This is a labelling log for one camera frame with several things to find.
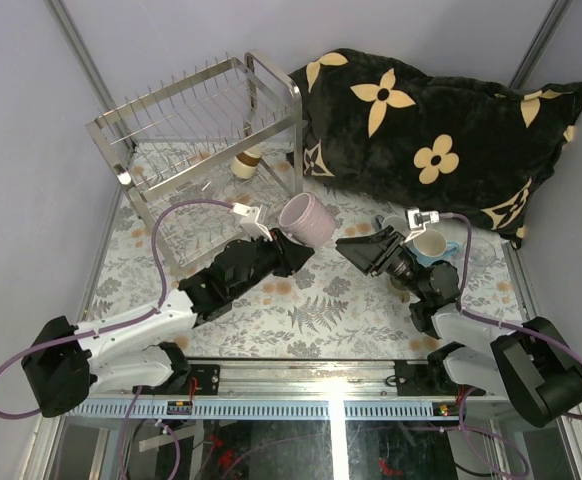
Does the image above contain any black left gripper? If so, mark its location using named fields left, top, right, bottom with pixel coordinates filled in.
left=231, top=229, right=315, bottom=302

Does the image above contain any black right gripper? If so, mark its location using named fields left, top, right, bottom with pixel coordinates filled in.
left=337, top=226, right=428, bottom=301

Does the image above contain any pink ribbed ceramic mug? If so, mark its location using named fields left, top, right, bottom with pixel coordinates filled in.
left=278, top=192, right=336, bottom=249

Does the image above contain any blue textured square mug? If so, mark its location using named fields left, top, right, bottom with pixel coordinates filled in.
left=373, top=215, right=409, bottom=237

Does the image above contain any olive green ceramic mug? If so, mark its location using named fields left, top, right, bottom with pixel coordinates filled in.
left=389, top=278, right=411, bottom=303

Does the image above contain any light blue ceramic mug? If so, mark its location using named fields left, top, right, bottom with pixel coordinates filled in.
left=409, top=230, right=459, bottom=267

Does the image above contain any clear faceted drinking glass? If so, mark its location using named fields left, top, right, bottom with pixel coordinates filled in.
left=469, top=238, right=497, bottom=268

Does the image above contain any steel two-tier dish rack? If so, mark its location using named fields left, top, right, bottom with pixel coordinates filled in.
left=86, top=50, right=303, bottom=275

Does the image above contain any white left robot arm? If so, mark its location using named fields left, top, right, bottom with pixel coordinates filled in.
left=21, top=228, right=315, bottom=418

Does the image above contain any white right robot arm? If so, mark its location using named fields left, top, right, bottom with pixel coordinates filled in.
left=336, top=228, right=582, bottom=427

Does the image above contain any floral patterned table mat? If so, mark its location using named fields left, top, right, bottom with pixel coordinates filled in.
left=74, top=141, right=537, bottom=360

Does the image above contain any black floral plush pillow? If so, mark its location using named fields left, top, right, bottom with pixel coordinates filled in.
left=291, top=48, right=582, bottom=246

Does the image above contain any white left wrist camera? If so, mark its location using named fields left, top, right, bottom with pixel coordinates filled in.
left=232, top=203, right=272, bottom=241

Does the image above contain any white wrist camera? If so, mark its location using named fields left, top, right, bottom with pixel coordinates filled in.
left=405, top=208, right=440, bottom=243
left=232, top=203, right=272, bottom=241

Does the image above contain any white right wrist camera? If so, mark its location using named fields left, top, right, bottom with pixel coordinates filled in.
left=405, top=208, right=440, bottom=243

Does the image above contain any aluminium front rail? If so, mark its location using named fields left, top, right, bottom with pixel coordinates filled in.
left=45, top=357, right=582, bottom=421

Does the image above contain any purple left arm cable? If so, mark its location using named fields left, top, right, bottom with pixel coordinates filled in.
left=0, top=199, right=237, bottom=421

